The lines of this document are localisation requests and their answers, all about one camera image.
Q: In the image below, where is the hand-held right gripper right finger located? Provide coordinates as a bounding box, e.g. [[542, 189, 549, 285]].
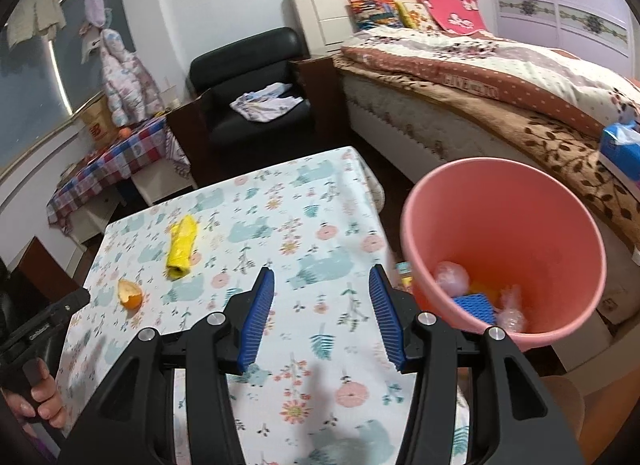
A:
[[368, 264, 586, 465]]

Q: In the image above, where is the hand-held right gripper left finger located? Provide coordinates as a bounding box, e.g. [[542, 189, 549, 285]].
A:
[[59, 266, 277, 465]]

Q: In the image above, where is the white plastic wrap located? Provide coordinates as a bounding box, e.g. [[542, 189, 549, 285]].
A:
[[432, 261, 471, 296]]

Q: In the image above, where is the blue foam fruit net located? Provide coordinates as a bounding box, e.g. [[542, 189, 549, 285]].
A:
[[452, 292, 501, 336]]

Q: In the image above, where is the clear plastic wrapper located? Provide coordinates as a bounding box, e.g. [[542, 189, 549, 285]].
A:
[[495, 285, 526, 333]]

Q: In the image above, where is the pink plastic bin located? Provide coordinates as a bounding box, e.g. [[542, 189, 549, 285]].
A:
[[400, 157, 607, 352]]

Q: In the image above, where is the person's left hand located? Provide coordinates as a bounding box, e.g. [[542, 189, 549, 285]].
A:
[[2, 367, 68, 428]]

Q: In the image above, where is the dark wooden furniture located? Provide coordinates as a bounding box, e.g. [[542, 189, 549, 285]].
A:
[[0, 236, 91, 331]]

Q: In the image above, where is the floral tablecloth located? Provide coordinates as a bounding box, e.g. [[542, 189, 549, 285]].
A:
[[54, 146, 471, 465]]

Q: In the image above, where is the yellow plastic wrapper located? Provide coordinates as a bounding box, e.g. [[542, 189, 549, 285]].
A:
[[166, 215, 200, 280]]

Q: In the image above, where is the orange peel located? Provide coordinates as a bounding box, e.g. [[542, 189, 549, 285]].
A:
[[117, 279, 143, 310]]

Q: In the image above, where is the white drawer cabinet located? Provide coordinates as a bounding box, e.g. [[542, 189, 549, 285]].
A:
[[75, 162, 193, 246]]

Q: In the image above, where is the dark wooden cabinet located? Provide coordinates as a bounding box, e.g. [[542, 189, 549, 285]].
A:
[[166, 90, 213, 188]]

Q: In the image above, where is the plaid tablecloth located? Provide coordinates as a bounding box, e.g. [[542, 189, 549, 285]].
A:
[[46, 115, 191, 236]]

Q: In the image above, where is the white quilted mattress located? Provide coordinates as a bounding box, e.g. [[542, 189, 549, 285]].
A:
[[345, 77, 640, 326]]

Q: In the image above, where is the pale printed garment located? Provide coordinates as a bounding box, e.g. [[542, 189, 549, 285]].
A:
[[230, 82, 305, 123]]

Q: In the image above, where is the yellow cardboard box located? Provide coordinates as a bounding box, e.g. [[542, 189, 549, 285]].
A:
[[80, 97, 118, 146]]

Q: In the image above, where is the dark wooden nightstand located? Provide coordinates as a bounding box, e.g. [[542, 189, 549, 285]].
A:
[[290, 55, 351, 146]]

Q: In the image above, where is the brown leaf pattern blanket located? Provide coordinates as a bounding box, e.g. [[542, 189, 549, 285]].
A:
[[332, 52, 640, 248]]

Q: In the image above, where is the window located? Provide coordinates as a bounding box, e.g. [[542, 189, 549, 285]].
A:
[[0, 0, 136, 168]]

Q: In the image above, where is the black leather armchair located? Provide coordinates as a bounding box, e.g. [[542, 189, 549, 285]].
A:
[[189, 27, 316, 148]]

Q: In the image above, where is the pink padded jacket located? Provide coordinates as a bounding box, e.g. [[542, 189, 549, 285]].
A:
[[100, 29, 166, 126]]

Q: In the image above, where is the blue tissue box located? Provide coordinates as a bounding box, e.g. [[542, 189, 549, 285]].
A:
[[597, 120, 640, 188]]

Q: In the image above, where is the floral patchwork quilt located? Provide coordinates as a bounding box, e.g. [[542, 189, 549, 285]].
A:
[[340, 25, 640, 138]]

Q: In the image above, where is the yellow floral pillow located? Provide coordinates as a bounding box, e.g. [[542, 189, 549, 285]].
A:
[[396, 1, 443, 32]]

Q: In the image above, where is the colourful printed pillow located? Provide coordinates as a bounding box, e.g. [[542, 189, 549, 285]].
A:
[[347, 0, 406, 32]]

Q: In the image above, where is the white wooden bed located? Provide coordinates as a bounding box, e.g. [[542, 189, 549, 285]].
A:
[[289, 0, 640, 376]]

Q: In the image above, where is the pink flower pillow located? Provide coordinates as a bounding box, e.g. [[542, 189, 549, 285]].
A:
[[409, 0, 488, 36]]

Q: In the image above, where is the white knitted cardigan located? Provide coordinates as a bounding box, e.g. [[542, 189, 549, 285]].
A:
[[6, 0, 67, 48]]

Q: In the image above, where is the purple hanging hat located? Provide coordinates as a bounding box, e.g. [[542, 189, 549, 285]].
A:
[[80, 0, 112, 38]]

